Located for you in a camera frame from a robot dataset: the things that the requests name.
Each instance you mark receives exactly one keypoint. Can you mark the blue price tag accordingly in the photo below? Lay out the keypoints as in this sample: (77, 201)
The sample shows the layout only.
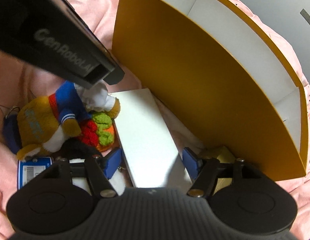
(28, 170)

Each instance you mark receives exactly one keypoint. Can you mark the orange cardboard box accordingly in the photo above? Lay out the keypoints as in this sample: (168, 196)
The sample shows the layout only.
(221, 75)

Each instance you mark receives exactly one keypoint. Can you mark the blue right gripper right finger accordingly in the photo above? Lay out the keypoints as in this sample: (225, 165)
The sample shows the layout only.
(191, 162)

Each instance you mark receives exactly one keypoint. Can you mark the duck plush toy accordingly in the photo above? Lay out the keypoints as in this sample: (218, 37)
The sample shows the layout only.
(46, 123)

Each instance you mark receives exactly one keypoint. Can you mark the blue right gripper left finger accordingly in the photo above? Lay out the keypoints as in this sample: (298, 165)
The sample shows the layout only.
(112, 162)

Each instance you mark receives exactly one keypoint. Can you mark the crocheted fruit keychain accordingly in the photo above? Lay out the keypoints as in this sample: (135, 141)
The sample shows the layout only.
(98, 131)

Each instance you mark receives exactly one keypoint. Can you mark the white glasses case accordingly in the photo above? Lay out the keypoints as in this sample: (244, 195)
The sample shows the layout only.
(151, 156)

